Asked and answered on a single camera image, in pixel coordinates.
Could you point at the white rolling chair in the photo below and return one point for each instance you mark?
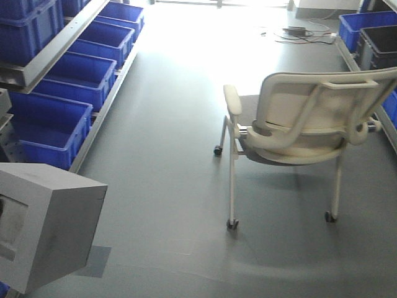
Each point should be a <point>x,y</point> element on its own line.
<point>306,118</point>

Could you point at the gray square base block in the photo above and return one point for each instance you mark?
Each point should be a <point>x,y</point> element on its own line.
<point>49,218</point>

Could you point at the steel shelving rack with bins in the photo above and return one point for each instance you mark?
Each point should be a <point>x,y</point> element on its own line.
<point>62,64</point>

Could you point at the black crate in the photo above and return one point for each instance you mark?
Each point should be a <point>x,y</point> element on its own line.
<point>376,48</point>

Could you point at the blue bin far right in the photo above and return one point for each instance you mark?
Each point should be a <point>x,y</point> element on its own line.
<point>351,24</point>

